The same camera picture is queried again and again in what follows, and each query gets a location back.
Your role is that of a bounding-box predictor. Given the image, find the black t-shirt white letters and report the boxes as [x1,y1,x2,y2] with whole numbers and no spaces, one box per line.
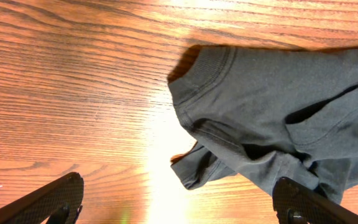
[169,47,358,203]

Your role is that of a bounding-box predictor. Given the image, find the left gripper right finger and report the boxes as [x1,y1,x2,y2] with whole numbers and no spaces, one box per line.
[272,177,358,224]

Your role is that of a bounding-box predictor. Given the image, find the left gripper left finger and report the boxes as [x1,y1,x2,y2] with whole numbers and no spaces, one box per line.
[0,172,84,224]

